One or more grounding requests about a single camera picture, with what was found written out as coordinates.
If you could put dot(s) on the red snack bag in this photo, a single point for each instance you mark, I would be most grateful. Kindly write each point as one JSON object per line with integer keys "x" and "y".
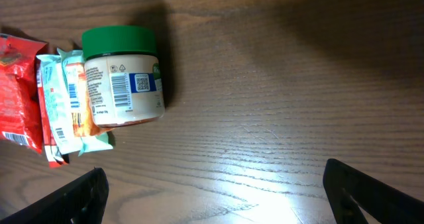
{"x": 20, "y": 110}

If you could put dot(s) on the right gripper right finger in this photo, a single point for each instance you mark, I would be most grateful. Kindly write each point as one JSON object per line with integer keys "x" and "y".
{"x": 350, "y": 192}

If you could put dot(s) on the green lid jar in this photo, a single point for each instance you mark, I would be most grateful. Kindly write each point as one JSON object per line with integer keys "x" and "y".
{"x": 123, "y": 75}

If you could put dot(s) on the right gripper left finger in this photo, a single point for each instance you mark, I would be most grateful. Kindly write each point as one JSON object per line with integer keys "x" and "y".
{"x": 80, "y": 201}

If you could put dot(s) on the thin red stick packet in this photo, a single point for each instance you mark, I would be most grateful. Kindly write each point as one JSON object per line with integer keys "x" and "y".
{"x": 54, "y": 157}

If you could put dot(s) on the light teal snack pack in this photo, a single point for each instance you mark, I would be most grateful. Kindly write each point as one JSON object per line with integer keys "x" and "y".
{"x": 58, "y": 108}

